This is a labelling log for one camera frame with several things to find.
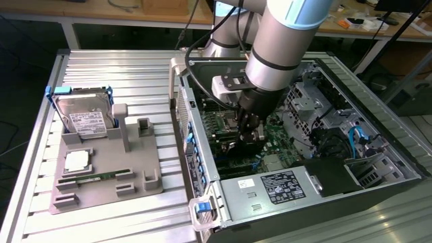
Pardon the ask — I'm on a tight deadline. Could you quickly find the grey cable on bench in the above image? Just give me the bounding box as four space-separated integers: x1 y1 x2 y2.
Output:
106 0 141 13

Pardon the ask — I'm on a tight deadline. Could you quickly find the blue case latch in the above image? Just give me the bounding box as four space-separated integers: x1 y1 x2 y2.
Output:
196 201 212 215

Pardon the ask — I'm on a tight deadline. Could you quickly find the silver drive cage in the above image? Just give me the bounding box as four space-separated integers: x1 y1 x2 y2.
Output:
282 80 341 157

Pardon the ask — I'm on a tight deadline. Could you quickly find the brown cardboard box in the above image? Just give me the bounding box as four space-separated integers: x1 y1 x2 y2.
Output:
141 0 188 15

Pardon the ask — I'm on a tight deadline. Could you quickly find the grey parts rack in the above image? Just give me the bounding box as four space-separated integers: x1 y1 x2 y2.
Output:
48 103 164 215

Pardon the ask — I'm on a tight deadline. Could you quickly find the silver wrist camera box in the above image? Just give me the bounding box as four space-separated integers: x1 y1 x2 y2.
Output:
210 73 256 104

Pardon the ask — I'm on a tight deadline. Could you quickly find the black graphics card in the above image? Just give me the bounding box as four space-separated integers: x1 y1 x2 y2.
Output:
224 140 265 160

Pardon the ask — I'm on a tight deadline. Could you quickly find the black equipment box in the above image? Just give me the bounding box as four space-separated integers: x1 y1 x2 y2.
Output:
388 80 432 117

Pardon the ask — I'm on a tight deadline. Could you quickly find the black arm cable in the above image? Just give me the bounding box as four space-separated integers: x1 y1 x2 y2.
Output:
184 0 250 110

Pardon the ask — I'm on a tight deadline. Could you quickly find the wooden workbench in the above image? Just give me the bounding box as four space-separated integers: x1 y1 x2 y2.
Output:
314 0 432 74
0 0 217 50

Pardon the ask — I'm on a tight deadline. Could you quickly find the green RAM stick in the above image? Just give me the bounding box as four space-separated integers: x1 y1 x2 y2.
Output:
76 174 117 182

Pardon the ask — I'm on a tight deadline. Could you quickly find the black slanted pole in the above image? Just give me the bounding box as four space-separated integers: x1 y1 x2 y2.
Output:
350 10 422 74

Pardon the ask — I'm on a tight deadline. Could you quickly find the green motherboard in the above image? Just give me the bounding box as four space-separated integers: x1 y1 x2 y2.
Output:
200 95 304 180

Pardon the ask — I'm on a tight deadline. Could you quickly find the silver CPU chip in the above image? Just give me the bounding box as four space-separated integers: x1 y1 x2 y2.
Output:
64 151 92 172

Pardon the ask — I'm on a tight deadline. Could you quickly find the black RAM stick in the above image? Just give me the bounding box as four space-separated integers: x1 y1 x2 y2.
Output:
214 133 237 145

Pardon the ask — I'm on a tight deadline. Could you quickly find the black hanging cable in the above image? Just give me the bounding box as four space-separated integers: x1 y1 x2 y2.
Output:
174 0 200 49

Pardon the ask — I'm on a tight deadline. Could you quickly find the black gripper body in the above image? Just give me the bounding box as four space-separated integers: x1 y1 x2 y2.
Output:
237 87 288 118

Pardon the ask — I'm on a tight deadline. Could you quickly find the black open PC case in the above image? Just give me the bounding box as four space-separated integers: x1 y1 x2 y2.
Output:
170 57 432 243

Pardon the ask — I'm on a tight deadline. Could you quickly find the black air shroud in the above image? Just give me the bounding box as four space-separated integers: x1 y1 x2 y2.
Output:
292 159 365 198

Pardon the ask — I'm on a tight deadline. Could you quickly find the blue disk wire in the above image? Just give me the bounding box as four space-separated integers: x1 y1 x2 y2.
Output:
349 126 368 159

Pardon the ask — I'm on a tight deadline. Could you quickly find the CPU socket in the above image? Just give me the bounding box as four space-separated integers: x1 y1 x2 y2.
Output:
221 111 238 130

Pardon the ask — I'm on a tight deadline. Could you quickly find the hard disk in blue caddy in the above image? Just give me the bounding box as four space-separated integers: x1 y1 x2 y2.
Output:
44 86 114 139

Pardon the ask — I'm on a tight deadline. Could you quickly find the grey power supply unit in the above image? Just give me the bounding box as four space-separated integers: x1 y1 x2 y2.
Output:
221 168 325 221

